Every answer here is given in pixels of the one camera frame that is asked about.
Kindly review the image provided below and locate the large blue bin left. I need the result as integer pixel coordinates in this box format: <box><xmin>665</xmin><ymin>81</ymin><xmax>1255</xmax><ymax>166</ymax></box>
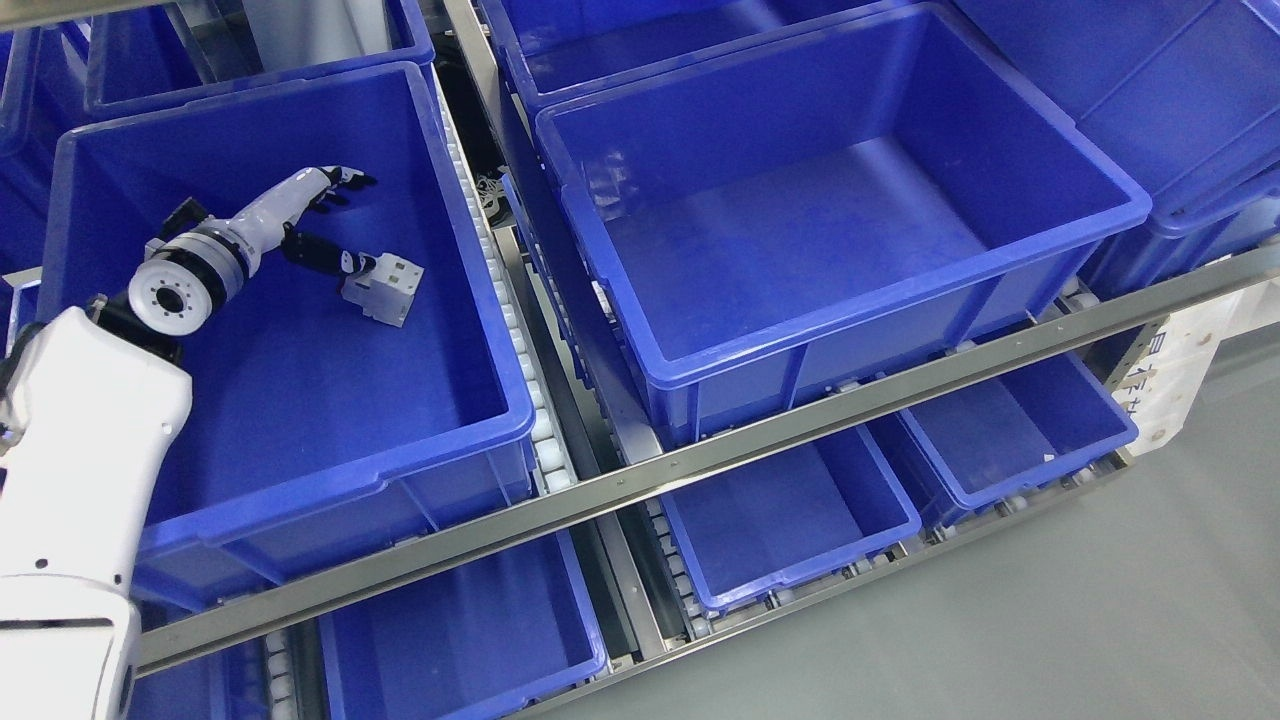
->
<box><xmin>37</xmin><ymin>61</ymin><xmax>535</xmax><ymax>612</ymax></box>

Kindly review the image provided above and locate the blue bin rear left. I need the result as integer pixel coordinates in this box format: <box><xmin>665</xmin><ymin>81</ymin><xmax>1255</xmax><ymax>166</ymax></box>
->
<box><xmin>0</xmin><ymin>0</ymin><xmax>436</xmax><ymax>272</ymax></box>

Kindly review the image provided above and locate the blue bin lower left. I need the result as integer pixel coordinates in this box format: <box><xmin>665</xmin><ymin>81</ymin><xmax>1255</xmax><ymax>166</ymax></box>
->
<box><xmin>317</xmin><ymin>530</ymin><xmax>609</xmax><ymax>719</ymax></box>

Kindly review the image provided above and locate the blue bin lower right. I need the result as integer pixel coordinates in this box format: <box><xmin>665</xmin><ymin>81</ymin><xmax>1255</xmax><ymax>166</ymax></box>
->
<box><xmin>868</xmin><ymin>352</ymin><xmax>1139</xmax><ymax>528</ymax></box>

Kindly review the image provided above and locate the blue bin rear centre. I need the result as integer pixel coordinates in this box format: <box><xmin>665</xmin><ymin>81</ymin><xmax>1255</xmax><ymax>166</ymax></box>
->
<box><xmin>483</xmin><ymin>1</ymin><xmax>931</xmax><ymax>354</ymax></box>

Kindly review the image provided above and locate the large blue bin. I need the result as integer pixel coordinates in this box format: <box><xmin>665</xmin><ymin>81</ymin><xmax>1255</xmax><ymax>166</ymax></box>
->
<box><xmin>535</xmin><ymin>3</ymin><xmax>1152</xmax><ymax>448</ymax></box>
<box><xmin>37</xmin><ymin>61</ymin><xmax>535</xmax><ymax>612</ymax></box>

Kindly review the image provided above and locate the large blue bin centre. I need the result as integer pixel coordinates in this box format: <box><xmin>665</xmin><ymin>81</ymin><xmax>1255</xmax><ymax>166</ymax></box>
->
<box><xmin>535</xmin><ymin>3</ymin><xmax>1152</xmax><ymax>448</ymax></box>

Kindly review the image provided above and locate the metal roller shelf rack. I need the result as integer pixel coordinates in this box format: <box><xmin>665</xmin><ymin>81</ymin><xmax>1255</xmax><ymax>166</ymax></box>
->
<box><xmin>0</xmin><ymin>0</ymin><xmax>1280</xmax><ymax>720</ymax></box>

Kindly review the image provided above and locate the blue bin upper right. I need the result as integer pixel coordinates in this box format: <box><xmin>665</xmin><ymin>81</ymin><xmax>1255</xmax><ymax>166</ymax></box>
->
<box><xmin>957</xmin><ymin>1</ymin><xmax>1279</xmax><ymax>299</ymax></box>

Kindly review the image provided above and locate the blue bin lower middle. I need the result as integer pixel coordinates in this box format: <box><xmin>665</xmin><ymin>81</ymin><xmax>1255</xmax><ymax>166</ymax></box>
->
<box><xmin>660</xmin><ymin>427</ymin><xmax>923</xmax><ymax>612</ymax></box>

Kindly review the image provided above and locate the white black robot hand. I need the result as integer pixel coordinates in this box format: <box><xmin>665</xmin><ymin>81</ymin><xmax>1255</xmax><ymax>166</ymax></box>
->
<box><xmin>207</xmin><ymin>165</ymin><xmax>378</xmax><ymax>279</ymax></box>

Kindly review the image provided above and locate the white red circuit breaker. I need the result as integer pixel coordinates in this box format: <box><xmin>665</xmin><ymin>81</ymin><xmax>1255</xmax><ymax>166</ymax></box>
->
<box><xmin>340</xmin><ymin>252</ymin><xmax>424</xmax><ymax>328</ymax></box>

